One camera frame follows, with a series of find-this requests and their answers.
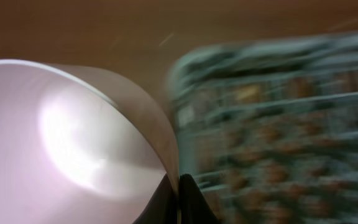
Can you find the grey dishwasher rack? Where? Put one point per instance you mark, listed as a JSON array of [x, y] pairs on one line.
[[269, 129]]

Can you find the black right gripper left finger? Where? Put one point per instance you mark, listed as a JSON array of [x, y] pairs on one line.
[[162, 207]]

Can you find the pink bowl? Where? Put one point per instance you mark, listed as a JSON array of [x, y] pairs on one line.
[[80, 145]]

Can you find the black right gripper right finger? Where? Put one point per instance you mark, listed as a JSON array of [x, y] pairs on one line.
[[194, 208]]

